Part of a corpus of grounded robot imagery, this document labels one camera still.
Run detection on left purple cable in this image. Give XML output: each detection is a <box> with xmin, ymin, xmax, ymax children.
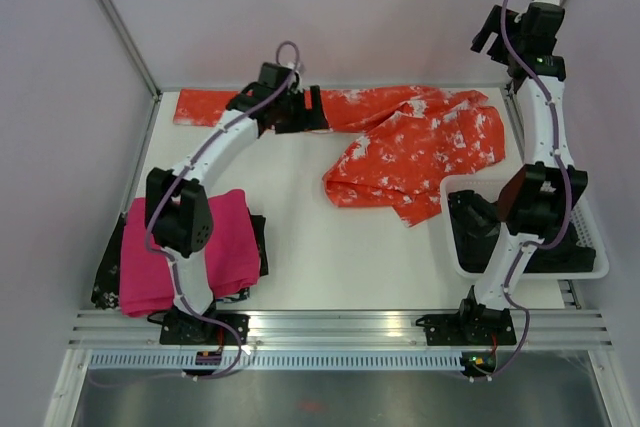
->
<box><xmin>143</xmin><ymin>40</ymin><xmax>304</xmax><ymax>316</ymax></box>

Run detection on left aluminium frame post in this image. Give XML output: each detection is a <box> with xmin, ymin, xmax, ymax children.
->
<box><xmin>96</xmin><ymin>0</ymin><xmax>161</xmax><ymax>101</ymax></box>

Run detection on black clothes in basket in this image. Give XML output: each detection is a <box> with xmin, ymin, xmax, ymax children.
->
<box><xmin>448</xmin><ymin>190</ymin><xmax>596</xmax><ymax>274</ymax></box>

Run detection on white plastic basket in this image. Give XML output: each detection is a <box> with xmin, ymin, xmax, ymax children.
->
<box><xmin>440</xmin><ymin>175</ymin><xmax>609</xmax><ymax>280</ymax></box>

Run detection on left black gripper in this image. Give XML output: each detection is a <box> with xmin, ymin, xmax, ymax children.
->
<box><xmin>273</xmin><ymin>86</ymin><xmax>326</xmax><ymax>135</ymax></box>

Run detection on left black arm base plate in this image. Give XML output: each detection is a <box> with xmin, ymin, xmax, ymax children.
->
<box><xmin>159</xmin><ymin>311</ymin><xmax>250</xmax><ymax>346</ymax></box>

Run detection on aluminium mounting rail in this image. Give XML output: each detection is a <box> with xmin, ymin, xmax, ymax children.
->
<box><xmin>67</xmin><ymin>309</ymin><xmax>613</xmax><ymax>351</ymax></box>

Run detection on folded magenta trousers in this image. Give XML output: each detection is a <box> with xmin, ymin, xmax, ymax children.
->
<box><xmin>119</xmin><ymin>189</ymin><xmax>261</xmax><ymax>317</ymax></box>

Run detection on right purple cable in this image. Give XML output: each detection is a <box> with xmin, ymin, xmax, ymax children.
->
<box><xmin>499</xmin><ymin>0</ymin><xmax>576</xmax><ymax>308</ymax></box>

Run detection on folded black patterned trousers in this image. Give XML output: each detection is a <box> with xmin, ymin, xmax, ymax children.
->
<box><xmin>91</xmin><ymin>211</ymin><xmax>268</xmax><ymax>310</ymax></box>

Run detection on orange white-speckled trousers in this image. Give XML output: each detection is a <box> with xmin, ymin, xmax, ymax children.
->
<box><xmin>172</xmin><ymin>85</ymin><xmax>507</xmax><ymax>231</ymax></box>

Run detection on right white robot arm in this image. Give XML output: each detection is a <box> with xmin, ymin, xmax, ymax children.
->
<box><xmin>455</xmin><ymin>0</ymin><xmax>588</xmax><ymax>343</ymax></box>

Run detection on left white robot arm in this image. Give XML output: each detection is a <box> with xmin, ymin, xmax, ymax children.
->
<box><xmin>144</xmin><ymin>62</ymin><xmax>328</xmax><ymax>344</ymax></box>

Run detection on white slotted cable duct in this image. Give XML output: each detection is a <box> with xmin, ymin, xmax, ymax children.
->
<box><xmin>89</xmin><ymin>350</ymin><xmax>464</xmax><ymax>372</ymax></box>

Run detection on purple cable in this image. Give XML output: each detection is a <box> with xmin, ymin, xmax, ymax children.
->
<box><xmin>499</xmin><ymin>0</ymin><xmax>576</xmax><ymax>308</ymax></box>
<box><xmin>143</xmin><ymin>40</ymin><xmax>304</xmax><ymax>316</ymax></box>

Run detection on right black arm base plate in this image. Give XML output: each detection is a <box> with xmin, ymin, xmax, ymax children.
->
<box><xmin>415</xmin><ymin>314</ymin><xmax>517</xmax><ymax>347</ymax></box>

